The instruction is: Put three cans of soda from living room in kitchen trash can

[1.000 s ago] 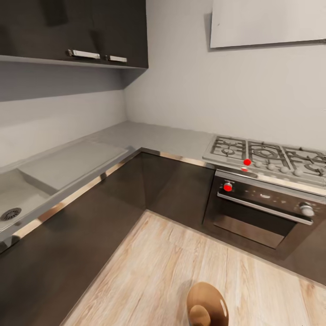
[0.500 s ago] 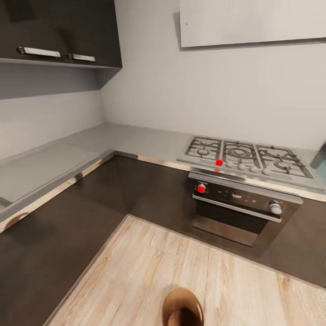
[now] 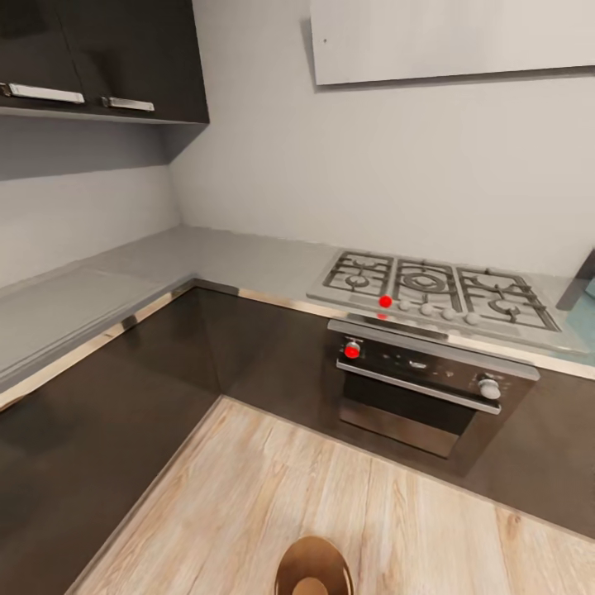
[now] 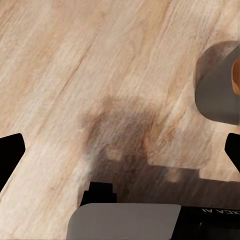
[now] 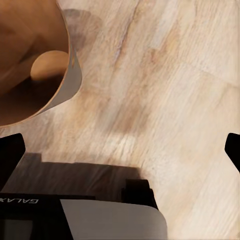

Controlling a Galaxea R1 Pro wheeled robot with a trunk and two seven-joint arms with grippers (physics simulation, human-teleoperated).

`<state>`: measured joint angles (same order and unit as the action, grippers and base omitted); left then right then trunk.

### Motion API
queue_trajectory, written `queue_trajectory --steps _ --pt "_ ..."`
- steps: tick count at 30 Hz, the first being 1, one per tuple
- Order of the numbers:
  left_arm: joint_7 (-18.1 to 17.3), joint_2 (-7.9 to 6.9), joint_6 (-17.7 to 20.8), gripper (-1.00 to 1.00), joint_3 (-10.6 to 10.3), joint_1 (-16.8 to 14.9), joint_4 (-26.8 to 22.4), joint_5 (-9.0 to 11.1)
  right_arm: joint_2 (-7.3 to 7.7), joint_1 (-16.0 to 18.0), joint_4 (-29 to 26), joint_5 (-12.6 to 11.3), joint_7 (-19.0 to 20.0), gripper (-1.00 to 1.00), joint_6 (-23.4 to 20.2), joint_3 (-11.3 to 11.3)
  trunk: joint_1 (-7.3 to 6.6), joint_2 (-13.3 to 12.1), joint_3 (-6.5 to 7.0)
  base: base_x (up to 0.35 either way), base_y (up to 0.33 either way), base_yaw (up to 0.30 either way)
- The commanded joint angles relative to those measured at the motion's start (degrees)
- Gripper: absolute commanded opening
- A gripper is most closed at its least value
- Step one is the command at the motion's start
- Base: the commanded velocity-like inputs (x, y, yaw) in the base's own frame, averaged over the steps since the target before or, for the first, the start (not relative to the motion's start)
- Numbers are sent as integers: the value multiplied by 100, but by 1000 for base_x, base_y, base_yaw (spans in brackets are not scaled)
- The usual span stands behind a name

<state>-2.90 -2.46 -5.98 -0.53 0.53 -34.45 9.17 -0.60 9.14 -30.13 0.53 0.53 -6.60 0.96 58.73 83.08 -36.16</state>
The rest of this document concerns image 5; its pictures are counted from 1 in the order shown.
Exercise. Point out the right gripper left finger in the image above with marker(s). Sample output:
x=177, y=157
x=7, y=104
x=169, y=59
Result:
x=12, y=149

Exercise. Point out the trash can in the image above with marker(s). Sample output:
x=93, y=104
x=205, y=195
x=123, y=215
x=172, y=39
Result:
x=39, y=67

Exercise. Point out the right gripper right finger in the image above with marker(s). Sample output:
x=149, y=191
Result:
x=232, y=148

